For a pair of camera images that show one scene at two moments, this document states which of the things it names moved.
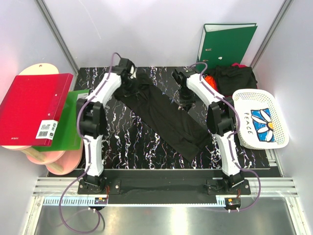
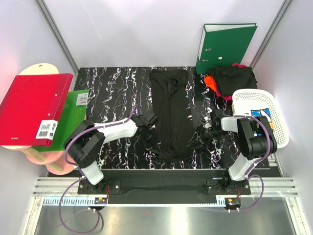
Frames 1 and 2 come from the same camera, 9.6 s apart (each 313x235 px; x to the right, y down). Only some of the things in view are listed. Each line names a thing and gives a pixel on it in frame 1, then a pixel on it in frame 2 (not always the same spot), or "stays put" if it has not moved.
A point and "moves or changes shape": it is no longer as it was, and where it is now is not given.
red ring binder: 29,113 stays put
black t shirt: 173,124 moves or changes shape
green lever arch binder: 224,44 stays put
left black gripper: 130,86 to 151,136
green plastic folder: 67,136 stays put
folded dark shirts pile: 233,78 stays put
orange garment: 212,81 stays put
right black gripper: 186,100 to 203,133
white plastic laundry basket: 262,125 stays put
